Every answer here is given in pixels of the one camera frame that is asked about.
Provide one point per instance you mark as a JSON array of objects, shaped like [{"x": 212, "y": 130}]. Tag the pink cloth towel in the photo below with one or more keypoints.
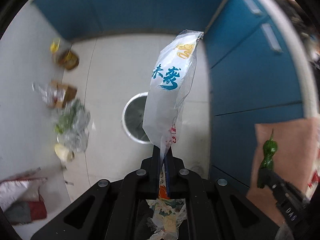
[{"x": 294, "y": 161}]

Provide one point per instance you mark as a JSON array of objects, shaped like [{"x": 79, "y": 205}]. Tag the clear crumpled plastic bag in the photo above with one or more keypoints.
[{"x": 50, "y": 94}]

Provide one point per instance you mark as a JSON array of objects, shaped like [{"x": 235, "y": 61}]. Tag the white printed plastic snack bag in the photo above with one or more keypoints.
[{"x": 171, "y": 82}]

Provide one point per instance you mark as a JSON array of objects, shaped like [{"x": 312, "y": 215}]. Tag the brown cardboard box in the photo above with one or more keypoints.
[{"x": 71, "y": 92}]

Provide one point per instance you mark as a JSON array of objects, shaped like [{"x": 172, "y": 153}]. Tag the clear bag with greens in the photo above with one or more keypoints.
[{"x": 71, "y": 126}]

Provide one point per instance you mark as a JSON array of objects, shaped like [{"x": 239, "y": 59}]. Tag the green pepper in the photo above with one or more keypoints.
[{"x": 270, "y": 147}]

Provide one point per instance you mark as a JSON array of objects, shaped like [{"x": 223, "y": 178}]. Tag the blue kitchen cabinets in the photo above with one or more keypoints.
[{"x": 258, "y": 66}]

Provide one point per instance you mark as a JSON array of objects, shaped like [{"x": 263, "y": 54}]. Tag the yellow cooking oil bottle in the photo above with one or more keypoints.
[{"x": 63, "y": 57}]

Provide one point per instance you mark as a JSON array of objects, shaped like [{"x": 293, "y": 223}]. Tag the pale cabbage piece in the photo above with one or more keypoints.
[{"x": 63, "y": 153}]

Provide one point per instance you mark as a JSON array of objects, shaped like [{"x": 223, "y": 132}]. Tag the white round trash bin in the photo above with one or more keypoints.
[{"x": 132, "y": 119}]

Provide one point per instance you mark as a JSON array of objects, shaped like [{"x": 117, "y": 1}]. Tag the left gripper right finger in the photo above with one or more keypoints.
[{"x": 174, "y": 182}]

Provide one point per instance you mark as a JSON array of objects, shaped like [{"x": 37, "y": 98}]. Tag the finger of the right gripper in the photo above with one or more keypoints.
[{"x": 291, "y": 202}]

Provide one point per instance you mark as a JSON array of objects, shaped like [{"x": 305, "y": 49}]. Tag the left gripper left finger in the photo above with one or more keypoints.
[{"x": 151, "y": 179}]

